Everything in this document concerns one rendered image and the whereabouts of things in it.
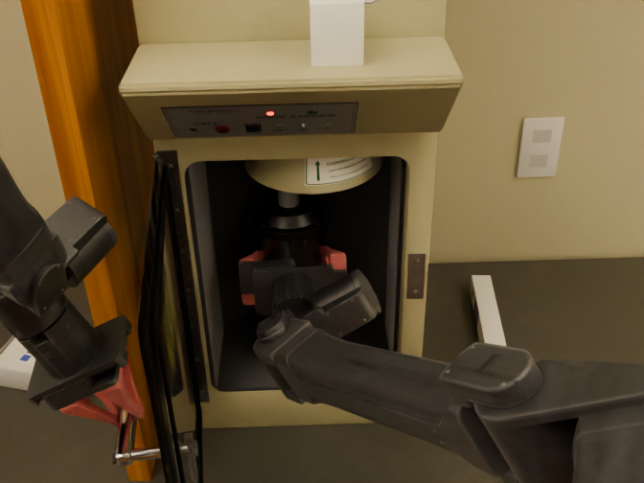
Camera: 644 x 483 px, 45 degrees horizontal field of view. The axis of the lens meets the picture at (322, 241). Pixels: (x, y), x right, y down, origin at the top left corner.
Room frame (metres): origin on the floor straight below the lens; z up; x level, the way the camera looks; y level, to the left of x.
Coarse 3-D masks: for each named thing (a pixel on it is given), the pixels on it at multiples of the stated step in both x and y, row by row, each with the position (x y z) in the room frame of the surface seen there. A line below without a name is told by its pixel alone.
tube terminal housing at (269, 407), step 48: (144, 0) 0.80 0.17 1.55; (192, 0) 0.80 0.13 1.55; (240, 0) 0.80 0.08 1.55; (288, 0) 0.80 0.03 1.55; (384, 0) 0.80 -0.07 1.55; (432, 0) 0.80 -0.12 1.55; (192, 144) 0.80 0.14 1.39; (240, 144) 0.80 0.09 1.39; (288, 144) 0.80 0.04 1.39; (336, 144) 0.80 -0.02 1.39; (384, 144) 0.80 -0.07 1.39; (432, 144) 0.80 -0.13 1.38; (432, 192) 0.80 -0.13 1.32; (192, 240) 0.80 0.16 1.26
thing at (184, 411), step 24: (168, 216) 0.74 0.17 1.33; (168, 240) 0.71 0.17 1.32; (144, 264) 0.56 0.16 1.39; (168, 264) 0.67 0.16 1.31; (144, 288) 0.53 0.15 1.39; (168, 288) 0.64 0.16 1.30; (144, 312) 0.50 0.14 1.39; (168, 312) 0.62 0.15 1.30; (144, 336) 0.48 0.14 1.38; (168, 336) 0.59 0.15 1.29; (144, 360) 0.48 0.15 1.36; (168, 360) 0.56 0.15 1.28; (192, 384) 0.73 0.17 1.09; (192, 408) 0.69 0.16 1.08; (192, 432) 0.66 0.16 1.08; (168, 456) 0.48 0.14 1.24; (168, 480) 0.48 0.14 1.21; (192, 480) 0.59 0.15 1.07
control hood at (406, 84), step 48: (144, 48) 0.78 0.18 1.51; (192, 48) 0.78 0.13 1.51; (240, 48) 0.77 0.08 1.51; (288, 48) 0.77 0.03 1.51; (384, 48) 0.77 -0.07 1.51; (432, 48) 0.76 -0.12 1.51; (144, 96) 0.68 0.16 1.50; (192, 96) 0.69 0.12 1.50; (240, 96) 0.69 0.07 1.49; (288, 96) 0.69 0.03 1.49; (336, 96) 0.70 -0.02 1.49; (384, 96) 0.70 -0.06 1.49; (432, 96) 0.70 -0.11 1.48
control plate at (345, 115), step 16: (176, 112) 0.71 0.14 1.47; (192, 112) 0.71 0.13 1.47; (208, 112) 0.71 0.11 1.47; (224, 112) 0.72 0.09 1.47; (240, 112) 0.72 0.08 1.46; (256, 112) 0.72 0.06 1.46; (288, 112) 0.72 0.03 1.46; (304, 112) 0.72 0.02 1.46; (320, 112) 0.72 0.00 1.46; (336, 112) 0.72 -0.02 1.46; (352, 112) 0.72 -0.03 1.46; (176, 128) 0.74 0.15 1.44; (208, 128) 0.75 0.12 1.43; (240, 128) 0.75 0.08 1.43; (272, 128) 0.75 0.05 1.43; (288, 128) 0.75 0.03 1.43; (320, 128) 0.76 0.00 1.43; (336, 128) 0.76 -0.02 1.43; (352, 128) 0.76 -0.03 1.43
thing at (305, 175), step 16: (256, 160) 0.86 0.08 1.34; (272, 160) 0.84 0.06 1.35; (288, 160) 0.83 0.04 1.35; (304, 160) 0.83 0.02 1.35; (320, 160) 0.83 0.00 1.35; (336, 160) 0.83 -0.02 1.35; (352, 160) 0.84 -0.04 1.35; (368, 160) 0.86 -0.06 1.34; (256, 176) 0.85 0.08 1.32; (272, 176) 0.83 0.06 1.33; (288, 176) 0.82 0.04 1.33; (304, 176) 0.82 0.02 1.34; (320, 176) 0.82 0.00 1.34; (336, 176) 0.82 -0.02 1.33; (352, 176) 0.83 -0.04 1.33; (368, 176) 0.84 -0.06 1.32; (288, 192) 0.82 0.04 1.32; (304, 192) 0.81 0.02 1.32; (320, 192) 0.81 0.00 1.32
